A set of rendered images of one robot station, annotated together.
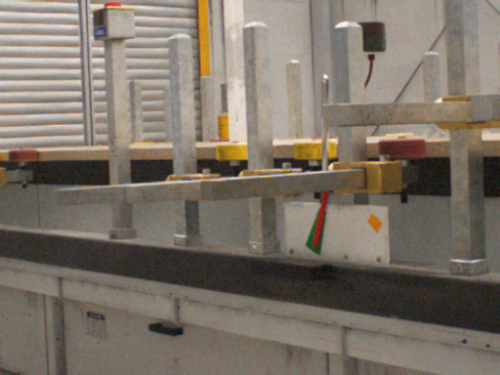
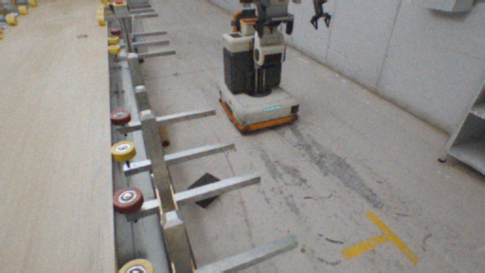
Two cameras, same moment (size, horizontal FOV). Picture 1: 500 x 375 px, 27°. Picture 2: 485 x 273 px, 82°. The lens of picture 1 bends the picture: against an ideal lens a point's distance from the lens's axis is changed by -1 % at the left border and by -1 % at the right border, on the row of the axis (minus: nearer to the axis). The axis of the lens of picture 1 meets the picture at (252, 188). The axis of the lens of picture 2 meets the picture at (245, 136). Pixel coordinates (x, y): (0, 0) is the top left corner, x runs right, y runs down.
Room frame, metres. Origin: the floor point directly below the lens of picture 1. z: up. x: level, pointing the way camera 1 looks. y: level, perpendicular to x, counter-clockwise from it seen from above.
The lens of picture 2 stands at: (3.85, 1.43, 1.50)
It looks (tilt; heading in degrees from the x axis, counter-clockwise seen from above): 35 degrees down; 195
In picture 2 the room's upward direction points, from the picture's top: straight up
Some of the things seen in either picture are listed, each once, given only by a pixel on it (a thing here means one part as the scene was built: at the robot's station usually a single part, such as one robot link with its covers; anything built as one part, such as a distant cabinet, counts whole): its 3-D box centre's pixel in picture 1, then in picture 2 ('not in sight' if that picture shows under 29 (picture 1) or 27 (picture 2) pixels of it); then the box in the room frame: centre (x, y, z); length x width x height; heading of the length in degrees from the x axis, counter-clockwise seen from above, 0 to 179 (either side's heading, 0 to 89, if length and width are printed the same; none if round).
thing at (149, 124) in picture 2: not in sight; (163, 187); (3.37, 1.06, 0.94); 0.04 x 0.04 x 0.48; 38
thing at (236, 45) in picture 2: not in sight; (254, 58); (1.28, 0.81, 0.59); 0.55 x 0.34 x 0.83; 128
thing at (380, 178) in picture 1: (363, 177); not in sight; (1.78, -0.19, 0.85); 0.14 x 0.06 x 0.05; 38
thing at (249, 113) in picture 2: not in sight; (257, 101); (1.36, 0.87, 0.16); 0.67 x 0.64 x 0.25; 38
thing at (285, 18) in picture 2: not in sight; (275, 22); (1.59, 1.05, 0.99); 0.28 x 0.16 x 0.22; 128
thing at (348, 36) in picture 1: (353, 164); not in sight; (1.80, -0.17, 0.87); 0.04 x 0.04 x 0.48; 38
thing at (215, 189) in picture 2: not in sight; (197, 194); (3.28, 1.11, 0.83); 0.43 x 0.03 x 0.04; 128
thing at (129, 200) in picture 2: not in sight; (131, 208); (3.40, 0.96, 0.85); 0.08 x 0.08 x 0.11
